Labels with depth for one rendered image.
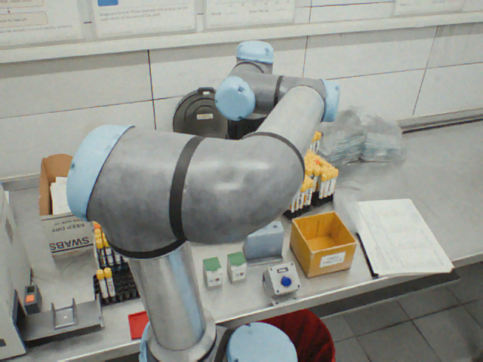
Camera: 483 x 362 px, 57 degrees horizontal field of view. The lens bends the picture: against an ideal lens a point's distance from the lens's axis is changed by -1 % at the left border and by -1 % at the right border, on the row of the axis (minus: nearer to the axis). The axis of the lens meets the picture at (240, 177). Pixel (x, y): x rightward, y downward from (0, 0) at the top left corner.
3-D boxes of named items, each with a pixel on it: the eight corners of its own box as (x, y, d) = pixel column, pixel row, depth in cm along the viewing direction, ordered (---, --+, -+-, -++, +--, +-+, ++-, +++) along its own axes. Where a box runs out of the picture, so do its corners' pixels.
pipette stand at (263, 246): (247, 266, 123) (249, 240, 117) (241, 248, 129) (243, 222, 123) (283, 261, 125) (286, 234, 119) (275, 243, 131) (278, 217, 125)
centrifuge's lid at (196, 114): (170, 90, 134) (169, 82, 141) (175, 165, 147) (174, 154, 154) (241, 87, 137) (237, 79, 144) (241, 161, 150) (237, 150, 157)
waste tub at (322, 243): (306, 279, 120) (312, 253, 114) (287, 244, 130) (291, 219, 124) (352, 268, 123) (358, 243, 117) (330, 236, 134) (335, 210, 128)
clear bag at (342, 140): (322, 174, 158) (330, 128, 147) (291, 151, 170) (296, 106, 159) (374, 154, 170) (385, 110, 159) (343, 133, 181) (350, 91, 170)
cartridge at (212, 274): (207, 289, 116) (207, 272, 112) (202, 276, 120) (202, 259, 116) (222, 286, 117) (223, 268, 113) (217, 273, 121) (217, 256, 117)
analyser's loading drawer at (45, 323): (8, 349, 99) (1, 335, 96) (10, 324, 104) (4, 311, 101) (103, 326, 104) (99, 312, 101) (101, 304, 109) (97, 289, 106)
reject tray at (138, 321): (131, 340, 104) (130, 338, 103) (127, 316, 109) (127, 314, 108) (161, 332, 106) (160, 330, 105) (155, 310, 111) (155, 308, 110)
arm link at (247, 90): (272, 88, 77) (285, 65, 86) (210, 81, 80) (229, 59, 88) (270, 128, 82) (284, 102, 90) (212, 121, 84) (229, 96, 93)
